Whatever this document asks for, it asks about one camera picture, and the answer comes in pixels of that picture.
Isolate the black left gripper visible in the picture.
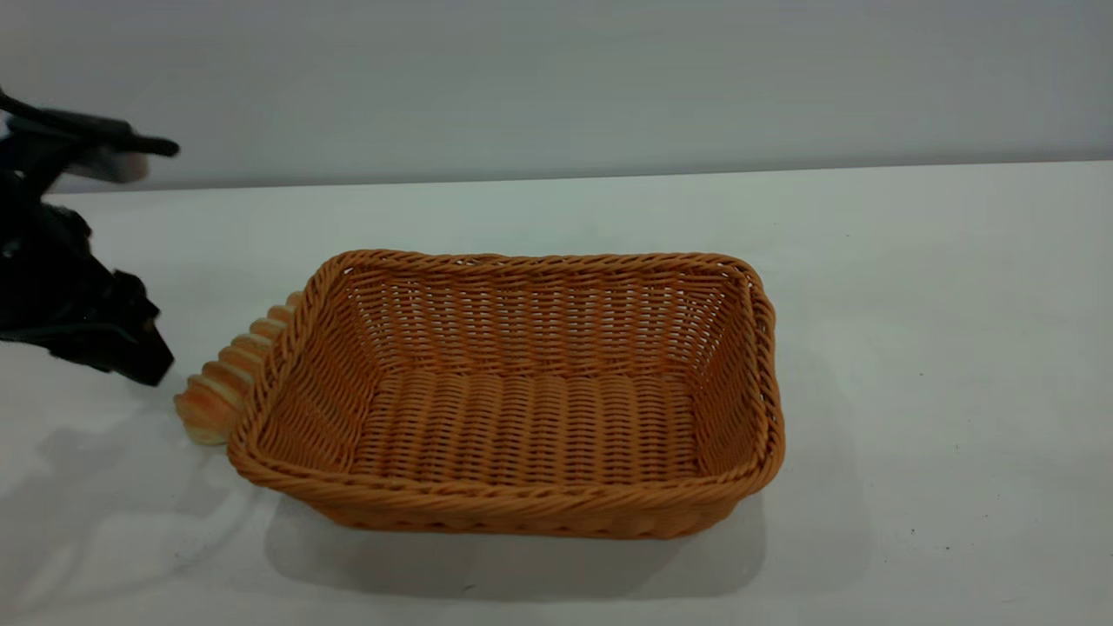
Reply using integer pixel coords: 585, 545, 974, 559
0, 170, 176, 388

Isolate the striped spiral bread roll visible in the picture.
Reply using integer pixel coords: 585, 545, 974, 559
172, 291, 305, 447

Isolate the orange wicker basket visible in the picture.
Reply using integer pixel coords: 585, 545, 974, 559
227, 249, 786, 540

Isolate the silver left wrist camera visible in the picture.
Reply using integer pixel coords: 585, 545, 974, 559
0, 87, 181, 185

